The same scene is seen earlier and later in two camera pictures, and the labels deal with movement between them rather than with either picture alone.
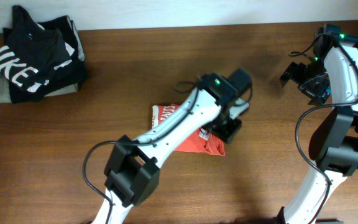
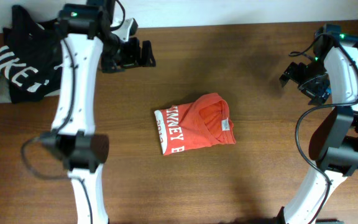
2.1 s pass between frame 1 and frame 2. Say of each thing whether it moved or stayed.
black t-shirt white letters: stayed
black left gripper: moved
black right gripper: stayed
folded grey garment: stayed
